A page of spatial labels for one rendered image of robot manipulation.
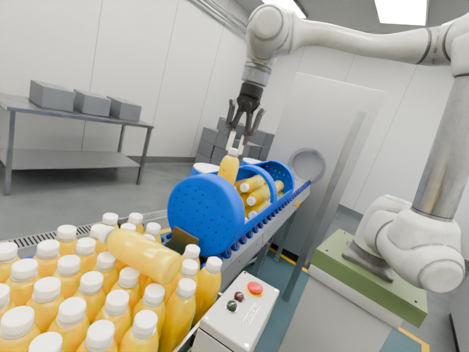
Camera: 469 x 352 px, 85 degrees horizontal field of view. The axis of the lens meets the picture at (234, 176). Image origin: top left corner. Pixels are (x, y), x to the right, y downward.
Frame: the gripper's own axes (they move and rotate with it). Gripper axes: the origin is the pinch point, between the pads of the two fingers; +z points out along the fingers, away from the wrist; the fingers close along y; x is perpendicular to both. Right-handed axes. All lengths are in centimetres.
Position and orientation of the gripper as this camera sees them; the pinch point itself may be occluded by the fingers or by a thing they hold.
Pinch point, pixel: (236, 143)
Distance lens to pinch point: 91.5
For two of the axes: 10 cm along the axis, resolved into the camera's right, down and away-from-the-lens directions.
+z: -2.8, 9.3, 2.5
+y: -8.6, -3.6, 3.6
